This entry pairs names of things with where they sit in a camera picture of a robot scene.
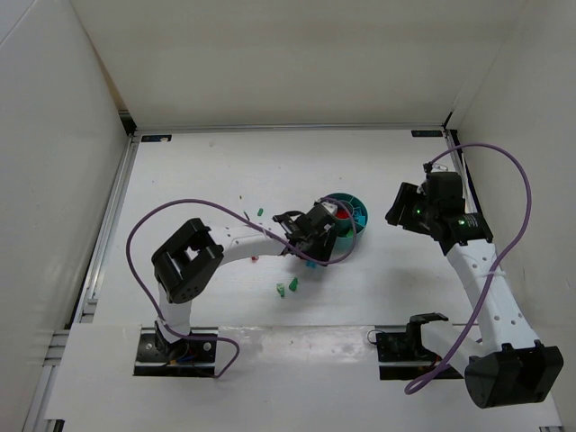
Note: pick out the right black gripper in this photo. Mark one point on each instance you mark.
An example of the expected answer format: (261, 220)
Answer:
(400, 209)

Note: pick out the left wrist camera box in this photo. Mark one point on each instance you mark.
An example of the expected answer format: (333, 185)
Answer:
(330, 208)

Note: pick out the green lego slope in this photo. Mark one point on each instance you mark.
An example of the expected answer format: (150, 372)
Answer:
(293, 285)
(280, 288)

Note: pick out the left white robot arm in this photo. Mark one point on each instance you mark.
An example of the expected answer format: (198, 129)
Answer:
(187, 261)

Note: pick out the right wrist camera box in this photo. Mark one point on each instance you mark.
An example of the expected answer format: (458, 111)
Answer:
(434, 167)

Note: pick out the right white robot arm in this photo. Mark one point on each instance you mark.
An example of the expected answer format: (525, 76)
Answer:
(508, 365)

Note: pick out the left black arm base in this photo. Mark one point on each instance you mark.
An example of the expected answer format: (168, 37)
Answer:
(155, 358)

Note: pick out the long teal lego brick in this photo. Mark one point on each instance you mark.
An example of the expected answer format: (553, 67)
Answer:
(359, 216)

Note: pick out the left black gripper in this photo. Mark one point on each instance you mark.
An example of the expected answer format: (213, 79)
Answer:
(321, 231)

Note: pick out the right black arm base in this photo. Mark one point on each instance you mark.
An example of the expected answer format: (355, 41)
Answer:
(401, 354)

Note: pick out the big red lego block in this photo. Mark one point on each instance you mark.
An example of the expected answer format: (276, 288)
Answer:
(343, 214)

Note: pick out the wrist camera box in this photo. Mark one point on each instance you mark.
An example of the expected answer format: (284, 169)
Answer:
(434, 167)
(330, 208)

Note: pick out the teal divided round container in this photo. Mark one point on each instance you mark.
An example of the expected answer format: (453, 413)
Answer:
(343, 243)

